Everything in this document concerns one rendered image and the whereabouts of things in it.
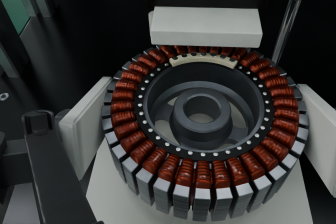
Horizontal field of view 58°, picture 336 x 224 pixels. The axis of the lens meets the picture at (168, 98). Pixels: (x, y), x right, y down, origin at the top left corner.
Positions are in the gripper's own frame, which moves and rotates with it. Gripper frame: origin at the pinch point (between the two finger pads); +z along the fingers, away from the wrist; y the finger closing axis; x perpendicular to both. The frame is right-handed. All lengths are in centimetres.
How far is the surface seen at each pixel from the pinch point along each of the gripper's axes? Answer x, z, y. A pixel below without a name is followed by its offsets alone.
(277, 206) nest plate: -6.6, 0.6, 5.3
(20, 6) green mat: 4.1, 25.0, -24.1
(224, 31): 4.7, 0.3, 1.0
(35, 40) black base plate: 1.1, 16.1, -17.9
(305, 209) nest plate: -6.6, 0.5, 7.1
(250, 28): 4.8, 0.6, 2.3
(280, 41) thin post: 3.2, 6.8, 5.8
